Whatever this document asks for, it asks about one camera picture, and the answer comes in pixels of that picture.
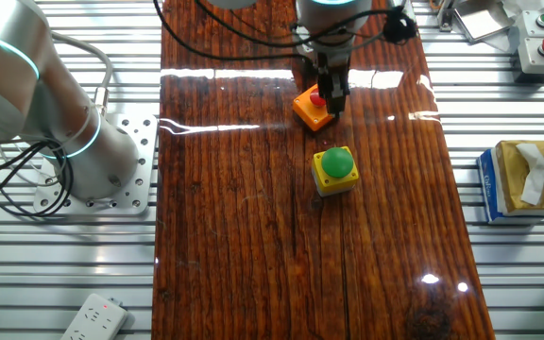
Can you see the metal bracket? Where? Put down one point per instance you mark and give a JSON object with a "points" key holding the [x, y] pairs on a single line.
{"points": [[477, 23]]}

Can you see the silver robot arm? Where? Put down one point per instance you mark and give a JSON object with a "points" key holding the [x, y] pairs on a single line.
{"points": [[64, 94]]}

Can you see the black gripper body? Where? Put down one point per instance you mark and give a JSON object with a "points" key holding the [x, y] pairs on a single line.
{"points": [[334, 78]]}

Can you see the yellow box green button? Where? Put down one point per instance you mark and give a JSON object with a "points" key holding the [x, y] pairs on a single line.
{"points": [[335, 165]]}

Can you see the white power strip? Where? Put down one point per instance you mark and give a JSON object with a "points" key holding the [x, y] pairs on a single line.
{"points": [[95, 318]]}

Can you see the gold and blue tissue box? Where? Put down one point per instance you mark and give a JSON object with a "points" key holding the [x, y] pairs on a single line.
{"points": [[527, 189]]}

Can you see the grey box large red button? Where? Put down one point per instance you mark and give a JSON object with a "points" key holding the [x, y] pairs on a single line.
{"points": [[538, 59]]}

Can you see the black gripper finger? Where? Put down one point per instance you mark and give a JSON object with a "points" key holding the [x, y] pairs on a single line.
{"points": [[327, 98], [339, 104]]}

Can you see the dark wooden board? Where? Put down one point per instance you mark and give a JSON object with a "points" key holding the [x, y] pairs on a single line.
{"points": [[253, 212]]}

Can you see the orange box red button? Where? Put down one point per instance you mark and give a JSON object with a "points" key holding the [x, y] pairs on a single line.
{"points": [[307, 113]]}

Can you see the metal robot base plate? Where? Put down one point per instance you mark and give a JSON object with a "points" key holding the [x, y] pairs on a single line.
{"points": [[140, 141]]}

